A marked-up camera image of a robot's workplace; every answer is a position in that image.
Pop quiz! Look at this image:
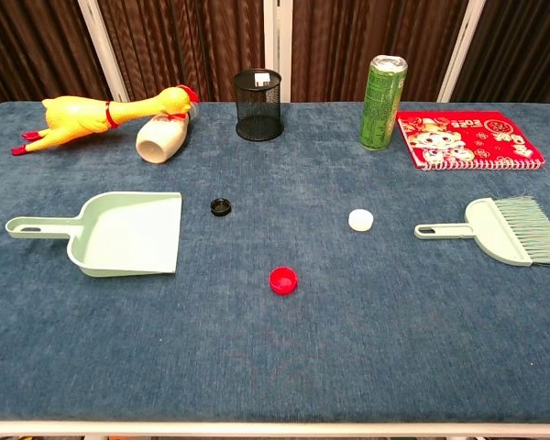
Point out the white frame post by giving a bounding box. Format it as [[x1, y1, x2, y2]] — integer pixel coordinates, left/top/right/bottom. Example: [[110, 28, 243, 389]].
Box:
[[261, 0, 294, 103], [76, 0, 130, 103], [436, 0, 487, 103]]

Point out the white bottle cap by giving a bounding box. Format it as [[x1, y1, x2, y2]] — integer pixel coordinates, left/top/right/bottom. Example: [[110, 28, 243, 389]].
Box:
[[347, 208, 375, 232]]

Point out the white table frame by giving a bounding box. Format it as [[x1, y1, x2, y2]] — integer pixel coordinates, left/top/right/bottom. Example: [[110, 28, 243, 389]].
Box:
[[0, 418, 550, 439]]

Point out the brown pleated curtain panel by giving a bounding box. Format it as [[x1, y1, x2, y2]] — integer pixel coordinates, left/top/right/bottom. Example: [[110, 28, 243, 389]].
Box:
[[451, 0, 550, 105], [0, 0, 112, 116], [291, 0, 468, 103], [95, 0, 265, 103]]

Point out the mint green hand brush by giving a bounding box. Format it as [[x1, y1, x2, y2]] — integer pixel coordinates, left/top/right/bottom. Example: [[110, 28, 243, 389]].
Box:
[[413, 195, 550, 268]]

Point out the yellow rubber chicken toy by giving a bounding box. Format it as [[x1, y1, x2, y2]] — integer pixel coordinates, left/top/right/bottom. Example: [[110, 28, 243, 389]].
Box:
[[10, 84, 200, 158]]

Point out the green drink can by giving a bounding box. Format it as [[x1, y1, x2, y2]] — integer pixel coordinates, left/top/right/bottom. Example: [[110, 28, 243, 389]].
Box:
[[357, 54, 409, 151]]

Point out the red spiral notebook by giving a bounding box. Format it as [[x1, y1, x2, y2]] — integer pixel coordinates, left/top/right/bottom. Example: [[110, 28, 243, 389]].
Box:
[[396, 110, 546, 171]]

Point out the blue table cloth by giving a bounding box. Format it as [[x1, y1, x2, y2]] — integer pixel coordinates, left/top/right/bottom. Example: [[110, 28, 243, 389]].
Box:
[[0, 101, 550, 424]]

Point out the black mesh pen holder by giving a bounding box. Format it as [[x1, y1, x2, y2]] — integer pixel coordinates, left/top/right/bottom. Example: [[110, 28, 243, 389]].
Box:
[[233, 68, 284, 141]]

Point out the mint green plastic dustpan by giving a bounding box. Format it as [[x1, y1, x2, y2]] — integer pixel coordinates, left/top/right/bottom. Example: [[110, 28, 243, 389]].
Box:
[[5, 191, 183, 279]]

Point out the red bottle cap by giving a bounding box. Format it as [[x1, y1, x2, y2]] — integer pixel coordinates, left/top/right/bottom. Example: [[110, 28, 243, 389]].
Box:
[[269, 266, 299, 295]]

